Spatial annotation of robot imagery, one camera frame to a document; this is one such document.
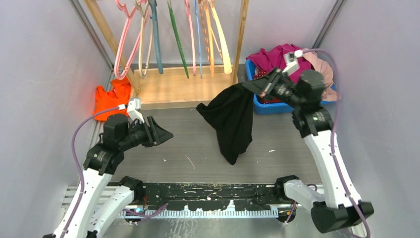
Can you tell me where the black skirt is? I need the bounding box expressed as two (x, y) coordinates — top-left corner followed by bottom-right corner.
(196, 83), (254, 165)

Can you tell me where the red dotted garment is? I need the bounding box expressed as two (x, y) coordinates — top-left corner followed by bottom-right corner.
(253, 70), (283, 104)

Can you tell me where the light blue hanger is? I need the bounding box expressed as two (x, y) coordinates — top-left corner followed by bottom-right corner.
(194, 0), (203, 78)

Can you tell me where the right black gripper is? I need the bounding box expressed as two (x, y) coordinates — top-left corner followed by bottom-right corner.
(242, 66), (304, 109)

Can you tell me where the teal blue hanger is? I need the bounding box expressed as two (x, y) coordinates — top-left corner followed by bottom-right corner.
(148, 0), (163, 74)

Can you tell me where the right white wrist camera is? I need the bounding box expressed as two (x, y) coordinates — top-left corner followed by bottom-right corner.
(282, 50), (303, 76)

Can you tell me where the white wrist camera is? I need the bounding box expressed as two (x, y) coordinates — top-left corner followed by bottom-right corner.
(282, 50), (303, 76)
(126, 98), (145, 123)

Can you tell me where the magenta skirt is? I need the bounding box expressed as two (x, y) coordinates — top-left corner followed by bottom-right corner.
(246, 44), (313, 84)

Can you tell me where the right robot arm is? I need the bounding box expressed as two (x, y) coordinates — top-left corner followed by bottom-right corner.
(243, 68), (374, 234)

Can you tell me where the pink plastic hanger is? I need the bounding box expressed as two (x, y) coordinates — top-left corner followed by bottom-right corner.
(113, 0), (149, 81)

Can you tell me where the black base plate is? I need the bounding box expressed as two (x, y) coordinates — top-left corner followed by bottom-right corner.
(131, 182), (293, 211)

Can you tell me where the pink garment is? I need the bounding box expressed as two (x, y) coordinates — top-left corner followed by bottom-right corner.
(303, 48), (341, 102)

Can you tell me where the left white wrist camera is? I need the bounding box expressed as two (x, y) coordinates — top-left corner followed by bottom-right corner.
(126, 98), (145, 123)

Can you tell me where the aluminium rail frame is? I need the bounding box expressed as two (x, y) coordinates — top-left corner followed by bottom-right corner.
(61, 184), (360, 220)

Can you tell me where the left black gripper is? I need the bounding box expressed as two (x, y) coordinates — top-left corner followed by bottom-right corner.
(120, 116), (173, 150)

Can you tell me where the blue plastic bin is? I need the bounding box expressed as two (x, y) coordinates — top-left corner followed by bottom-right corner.
(254, 69), (328, 115)

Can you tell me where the orange garment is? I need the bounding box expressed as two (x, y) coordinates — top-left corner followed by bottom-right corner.
(93, 77), (132, 114)

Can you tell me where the light wooden hanger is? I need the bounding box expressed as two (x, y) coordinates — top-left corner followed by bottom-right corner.
(208, 0), (232, 74)

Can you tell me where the wooden hanger rack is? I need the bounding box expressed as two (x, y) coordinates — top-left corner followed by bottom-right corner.
(85, 0), (249, 109)

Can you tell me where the cream hanger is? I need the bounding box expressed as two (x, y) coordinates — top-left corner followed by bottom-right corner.
(134, 0), (154, 79)

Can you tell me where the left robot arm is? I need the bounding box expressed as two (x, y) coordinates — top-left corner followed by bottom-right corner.
(46, 113), (173, 238)

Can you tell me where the green hanger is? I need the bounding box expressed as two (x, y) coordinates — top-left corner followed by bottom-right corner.
(166, 0), (189, 79)

